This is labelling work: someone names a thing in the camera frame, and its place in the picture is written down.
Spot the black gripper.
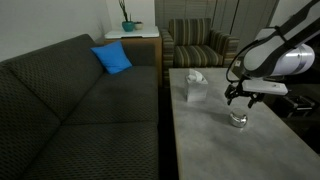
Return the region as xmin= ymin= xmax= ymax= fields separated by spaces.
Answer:
xmin=224 ymin=77 xmax=267 ymax=109

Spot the clear glass bowl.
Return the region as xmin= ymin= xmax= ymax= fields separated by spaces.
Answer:
xmin=230 ymin=108 xmax=249 ymax=120

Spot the silver jar bottle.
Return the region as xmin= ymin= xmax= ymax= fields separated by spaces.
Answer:
xmin=228 ymin=112 xmax=249 ymax=129

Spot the grey tissue box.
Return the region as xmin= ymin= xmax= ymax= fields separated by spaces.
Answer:
xmin=184 ymin=69 xmax=209 ymax=103

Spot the striped armchair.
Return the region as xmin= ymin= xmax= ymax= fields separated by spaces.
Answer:
xmin=159 ymin=17 xmax=240 ymax=88

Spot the wooden side table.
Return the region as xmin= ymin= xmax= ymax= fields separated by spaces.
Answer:
xmin=103 ymin=35 xmax=163 ymax=88

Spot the white tray board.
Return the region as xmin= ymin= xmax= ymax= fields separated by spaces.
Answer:
xmin=104 ymin=25 xmax=160 ymax=40

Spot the blue pillow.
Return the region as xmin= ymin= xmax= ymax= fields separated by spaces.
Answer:
xmin=90 ymin=40 xmax=133 ymax=75

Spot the teal pot with plant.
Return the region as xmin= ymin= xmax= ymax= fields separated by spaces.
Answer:
xmin=118 ymin=0 xmax=135 ymax=33

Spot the dark grey patterned sofa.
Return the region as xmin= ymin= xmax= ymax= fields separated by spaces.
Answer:
xmin=0 ymin=33 xmax=160 ymax=180

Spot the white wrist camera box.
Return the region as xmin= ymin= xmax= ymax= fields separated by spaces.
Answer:
xmin=241 ymin=79 xmax=289 ymax=97

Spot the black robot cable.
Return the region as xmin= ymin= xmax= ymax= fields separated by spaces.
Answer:
xmin=225 ymin=39 xmax=265 ymax=84

